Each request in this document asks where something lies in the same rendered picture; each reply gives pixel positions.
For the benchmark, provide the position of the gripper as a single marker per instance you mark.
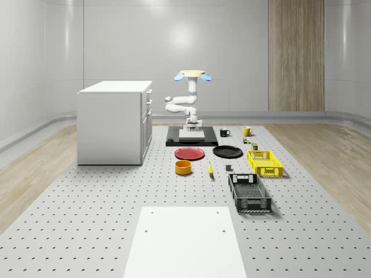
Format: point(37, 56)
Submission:
point(193, 121)

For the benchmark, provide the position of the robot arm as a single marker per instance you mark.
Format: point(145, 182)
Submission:
point(182, 100)

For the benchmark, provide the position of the black stove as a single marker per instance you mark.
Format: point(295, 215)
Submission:
point(210, 136)

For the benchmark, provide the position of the red plate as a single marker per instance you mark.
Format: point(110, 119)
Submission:
point(189, 153)

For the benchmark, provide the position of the black mug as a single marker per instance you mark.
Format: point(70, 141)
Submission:
point(223, 133)

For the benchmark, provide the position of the black plate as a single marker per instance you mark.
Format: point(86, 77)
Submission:
point(227, 151)

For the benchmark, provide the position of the drone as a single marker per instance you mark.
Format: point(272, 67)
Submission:
point(192, 72)

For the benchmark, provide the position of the yellow bowl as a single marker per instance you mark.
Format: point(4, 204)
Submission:
point(183, 170)

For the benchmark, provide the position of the banana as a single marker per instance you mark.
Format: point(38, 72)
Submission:
point(210, 170)

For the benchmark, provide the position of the yellow mug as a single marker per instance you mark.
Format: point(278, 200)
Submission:
point(247, 131)

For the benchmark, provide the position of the puzzle cube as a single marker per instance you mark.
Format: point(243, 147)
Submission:
point(246, 141)

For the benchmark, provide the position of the grey cube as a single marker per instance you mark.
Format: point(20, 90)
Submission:
point(229, 168)

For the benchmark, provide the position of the flat-sided can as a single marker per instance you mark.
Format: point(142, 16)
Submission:
point(254, 146)

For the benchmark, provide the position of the white cabinet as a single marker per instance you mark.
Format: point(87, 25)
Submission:
point(110, 127)

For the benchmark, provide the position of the yellow basket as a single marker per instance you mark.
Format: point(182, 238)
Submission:
point(269, 171)

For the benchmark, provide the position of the dark grey basket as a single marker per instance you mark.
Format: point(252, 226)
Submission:
point(253, 204)

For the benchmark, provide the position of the white board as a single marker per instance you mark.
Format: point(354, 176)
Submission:
point(185, 246)

